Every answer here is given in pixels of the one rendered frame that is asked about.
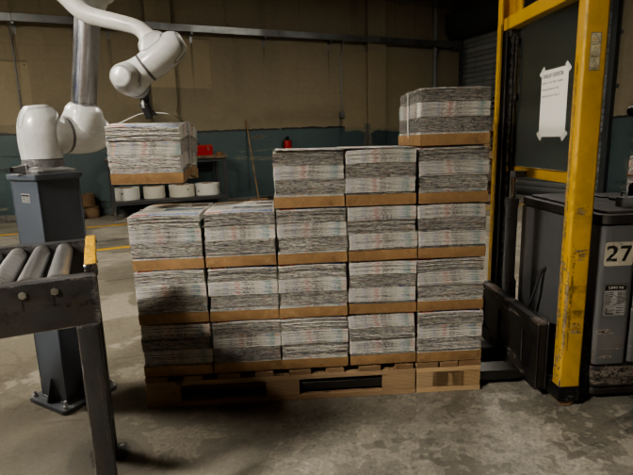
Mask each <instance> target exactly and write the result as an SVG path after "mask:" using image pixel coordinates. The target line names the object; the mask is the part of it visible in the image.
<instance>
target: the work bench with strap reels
mask: <svg viewBox="0 0 633 475"><path fill-rule="evenodd" d="M197 144H201V145H198V149H197V150H198V154H197V155H196V157H197V158H196V159H197V162H209V161H214V162H215V176H216V182H201V183H195V184H188V183H185V184H174V185H169V193H170V195H166V192H165V186H163V185H155V186H145V187H143V194H144V197H140V191H139V187H120V188H114V185H111V180H110V174H111V172H110V169H109V167H108V165H109V164H108V159H107V158H105V163H106V165H107V173H108V182H109V190H110V199H111V207H112V215H111V216H114V220H113V221H119V220H118V215H117V207H116V206H124V205H148V204H161V203H173V202H185V201H199V200H211V199H217V203H220V199H223V198H225V202H229V194H228V180H227V165H226V157H228V155H222V156H216V155H213V146H212V145H211V144H206V145H203V144H202V143H197ZM218 161H222V165H223V179H224V193H225V194H224V193H221V192H220V191H219V166H218ZM194 186H195V188H194Z"/></svg>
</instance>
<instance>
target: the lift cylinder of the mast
mask: <svg viewBox="0 0 633 475"><path fill-rule="evenodd" d="M517 177H527V171H511V177H510V190H509V197H507V198H505V206H506V217H505V236H504V256H503V276H502V289H503V290H504V291H506V292H507V293H509V294H510V295H512V297H513V286H514V268H515V250H516V232H517V213H518V206H519V198H516V181H517ZM546 269H547V267H543V268H542V269H540V271H539V273H538V276H537V279H536V283H535V286H534V288H533V290H532V293H531V295H530V298H529V300H528V303H527V307H530V304H531V302H532V300H533V297H534V295H535V292H536V290H537V287H538V285H539V281H540V278H541V275H542V273H543V271H544V270H546Z"/></svg>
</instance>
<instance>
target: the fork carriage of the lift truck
mask: <svg viewBox="0 0 633 475"><path fill-rule="evenodd" d="M483 287H484V289H483V296H482V298H483V308H481V309H482V310H483V311H484V312H483V316H484V321H483V323H482V325H481V326H482V327H481V328H482V329H481V330H482V331H481V336H482V337H483V338H484V339H485V340H490V341H491V342H492V343H493V344H494V345H495V346H496V352H497V353H498V354H499V355H500V356H501V357H502V358H503V359H504V360H505V361H511V362H512V363H513V364H514V365H515V366H516V367H517V368H518V369H519V375H520V376H521V377H522V378H523V379H524V380H525V381H526V382H527V383H528V384H529V385H530V386H531V387H532V388H533V389H535V390H536V388H543V389H545V383H546V370H547V356H548V342H549V328H550V322H549V321H548V320H546V319H545V318H543V317H542V316H540V315H539V314H537V313H536V312H534V311H533V310H531V309H530V308H529V307H527V306H526V305H524V304H523V303H521V302H519V301H518V300H517V299H515V298H514V297H513V296H512V295H510V294H509V293H507V292H506V291H504V290H503V289H502V288H500V287H498V286H497V285H495V284H494V283H492V282H491V281H489V280H488V281H484V284H483Z"/></svg>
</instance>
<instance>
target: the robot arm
mask: <svg viewBox="0 0 633 475"><path fill-rule="evenodd" d="M57 1H58V2H59V3H60V4H61V5H62V6H63V7H64V8H65V9H67V10H68V11H69V12H70V13H71V14H72V15H73V71H72V99H71V102H70V103H69V104H67V105H66V106H65V107H64V111H63V113H62V115H61V116H58V114H57V111H56V110H55V109H54V108H52V107H51V106H48V105H33V106H23V108H22V109H21V110H20V112H19V115H18V118H17V123H16V133H17V141H18V147H19V152H20V156H21V160H22V164H21V165H20V166H16V167H11V168H10V169H9V170H10V172H11V174H32V175H37V174H49V173H61V172H76V168H70V167H66V166H65V164H64V159H63V155H64V154H86V153H93V152H97V151H99V150H102V149H104V148H105V147H106V131H105V128H104V127H105V126H107V125H109V123H108V122H107V120H105V118H104V115H103V111H102V110H101V109H100V108H99V107H98V106H96V105H97V86H98V67H99V48H100V29H101V27H104V28H109V29H114V30H119V31H122V32H127V33H131V34H134V35H135V36H137V37H138V39H139V42H138V49H139V53H138V54H137V55H136V56H134V57H132V58H130V59H128V60H126V61H124V62H121V63H118V64H116V65H115V66H113V67H112V69H111V70H110V73H109V78H110V81H111V83H112V84H113V86H114V87H115V89H116V90H117V91H118V92H120V93H122V94H124V95H126V96H130V97H133V98H139V99H140V101H141V104H140V105H139V106H140V108H141V109H142V111H143V113H144V115H145V118H146V119H152V118H153V116H157V113H155V112H154V111H153V110H152V108H151V105H150V97H149V94H150V92H151V86H150V85H151V84H152V83H153V82H154V81H155V80H156V79H157V78H159V77H160V76H162V75H164V74H166V73H168V72H169V71H170V70H171V69H173V68H174V67H175V66H176V65H177V64H178V63H179V62H180V61H181V60H182V59H183V57H184V56H185V54H186V52H187V46H186V44H185V42H184V40H183V39H182V37H181V35H180V34H179V33H178V32H175V31H166V32H164V33H162V32H160V31H158V30H152V29H151V28H150V27H149V26H147V25H146V24H145V23H143V22H142V21H140V20H138V19H135V18H132V17H128V16H124V15H120V14H117V13H113V12H109V11H106V7H107V5H109V4H111V3H112V2H113V1H114V0H57ZM147 98H148V99H147Z"/></svg>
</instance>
